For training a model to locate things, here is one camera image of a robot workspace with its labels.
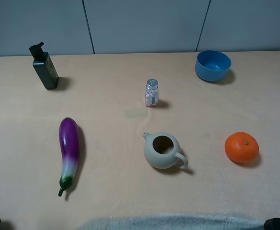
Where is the dark green pump bottle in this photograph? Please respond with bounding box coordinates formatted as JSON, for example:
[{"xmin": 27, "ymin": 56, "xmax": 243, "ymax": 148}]
[{"xmin": 29, "ymin": 42, "xmax": 59, "ymax": 90}]

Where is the clear pill bottle silver cap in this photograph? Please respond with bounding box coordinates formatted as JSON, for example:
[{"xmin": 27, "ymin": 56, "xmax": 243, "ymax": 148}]
[{"xmin": 145, "ymin": 79, "xmax": 159, "ymax": 107}]

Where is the grey-green ceramic teapot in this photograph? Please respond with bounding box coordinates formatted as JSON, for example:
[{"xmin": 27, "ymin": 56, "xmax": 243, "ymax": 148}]
[{"xmin": 143, "ymin": 132, "xmax": 188, "ymax": 169}]

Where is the purple toy eggplant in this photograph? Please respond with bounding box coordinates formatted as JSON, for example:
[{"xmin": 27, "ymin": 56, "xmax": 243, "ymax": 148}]
[{"xmin": 58, "ymin": 117, "xmax": 80, "ymax": 196}]

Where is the blue plastic bowl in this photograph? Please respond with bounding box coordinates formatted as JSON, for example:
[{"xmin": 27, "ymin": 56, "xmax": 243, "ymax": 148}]
[{"xmin": 195, "ymin": 50, "xmax": 232, "ymax": 82}]

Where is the orange tangerine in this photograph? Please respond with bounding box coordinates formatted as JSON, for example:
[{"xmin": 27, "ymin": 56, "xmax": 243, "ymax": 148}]
[{"xmin": 224, "ymin": 132, "xmax": 259, "ymax": 164}]

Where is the light grey towel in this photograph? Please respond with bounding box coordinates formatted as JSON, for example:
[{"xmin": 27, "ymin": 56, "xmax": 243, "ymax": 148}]
[{"xmin": 79, "ymin": 214, "xmax": 264, "ymax": 230}]

